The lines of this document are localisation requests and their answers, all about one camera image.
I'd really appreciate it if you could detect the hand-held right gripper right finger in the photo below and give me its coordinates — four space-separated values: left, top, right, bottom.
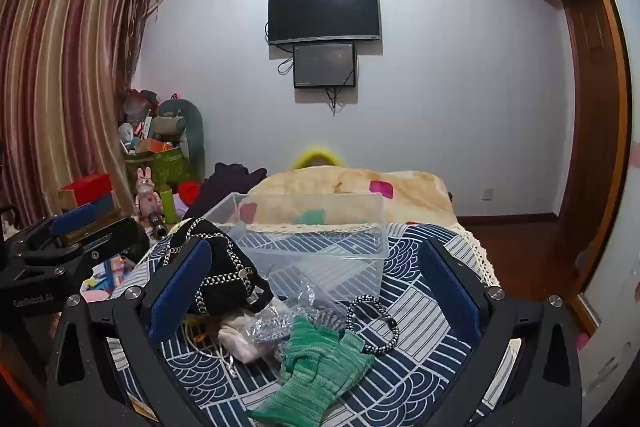
417 237 584 427

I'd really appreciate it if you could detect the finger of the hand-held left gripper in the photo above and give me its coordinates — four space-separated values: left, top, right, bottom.
9 203 116 255
14 217 151 282

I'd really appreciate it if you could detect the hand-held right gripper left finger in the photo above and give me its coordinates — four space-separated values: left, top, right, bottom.
45 237 216 427

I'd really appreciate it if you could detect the black bag with chain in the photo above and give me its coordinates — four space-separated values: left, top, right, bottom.
160 218 275 316

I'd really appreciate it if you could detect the black white braided hair tie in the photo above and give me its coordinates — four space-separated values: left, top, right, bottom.
345 296 401 355

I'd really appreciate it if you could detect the silver glitter cloth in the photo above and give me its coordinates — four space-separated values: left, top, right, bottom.
248 279 347 361

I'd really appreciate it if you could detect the clear plastic storage box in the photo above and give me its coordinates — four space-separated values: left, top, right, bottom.
204 192 389 309

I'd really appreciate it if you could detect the green knitted glove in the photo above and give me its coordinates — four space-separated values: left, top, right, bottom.
248 316 376 427

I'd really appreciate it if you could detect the red box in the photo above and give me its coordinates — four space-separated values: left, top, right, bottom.
58 173 114 208

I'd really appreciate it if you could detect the pile of colourful small items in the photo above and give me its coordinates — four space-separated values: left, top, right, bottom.
80 252 140 304

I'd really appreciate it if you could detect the cream lace bedspread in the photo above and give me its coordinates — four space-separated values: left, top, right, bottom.
452 226 502 289

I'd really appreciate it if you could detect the pink rabbit toy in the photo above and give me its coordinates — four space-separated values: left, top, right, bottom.
134 167 167 240

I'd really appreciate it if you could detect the green cylinder bottle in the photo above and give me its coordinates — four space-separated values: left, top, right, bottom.
159 187 181 225

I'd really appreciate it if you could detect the blue white patterned bed sheet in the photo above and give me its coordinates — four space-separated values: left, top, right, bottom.
107 219 501 427

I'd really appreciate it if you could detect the red knitted item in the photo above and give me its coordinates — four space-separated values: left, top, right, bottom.
178 180 202 204

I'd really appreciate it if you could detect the green paper bag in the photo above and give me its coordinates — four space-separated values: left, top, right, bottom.
124 147 192 200

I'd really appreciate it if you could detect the pile of toys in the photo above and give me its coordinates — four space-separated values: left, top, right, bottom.
117 87 162 156

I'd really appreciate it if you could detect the dark purple cloth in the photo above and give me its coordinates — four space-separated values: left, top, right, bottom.
187 163 269 221

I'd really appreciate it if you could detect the striped brown curtain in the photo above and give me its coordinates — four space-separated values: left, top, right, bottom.
0 0 153 220

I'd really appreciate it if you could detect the cream blanket with coloured patches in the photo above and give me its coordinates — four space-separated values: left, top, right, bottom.
248 167 458 229

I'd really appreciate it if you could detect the white door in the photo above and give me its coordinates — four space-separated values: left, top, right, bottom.
572 0 640 413

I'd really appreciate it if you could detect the yellow fluffy plush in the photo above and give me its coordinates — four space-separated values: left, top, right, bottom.
291 146 347 170

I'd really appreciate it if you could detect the brown wooden wardrobe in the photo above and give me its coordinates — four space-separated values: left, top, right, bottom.
484 0 632 323

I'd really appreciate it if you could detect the white cord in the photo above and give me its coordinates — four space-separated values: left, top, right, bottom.
184 318 240 379

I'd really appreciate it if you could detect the black monitor cable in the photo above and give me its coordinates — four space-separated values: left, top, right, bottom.
325 87 347 116

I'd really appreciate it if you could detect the small black wall monitor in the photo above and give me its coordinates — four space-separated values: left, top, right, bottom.
292 42 357 90

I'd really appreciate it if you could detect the large black wall television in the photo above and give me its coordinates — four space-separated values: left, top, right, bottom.
268 0 382 46

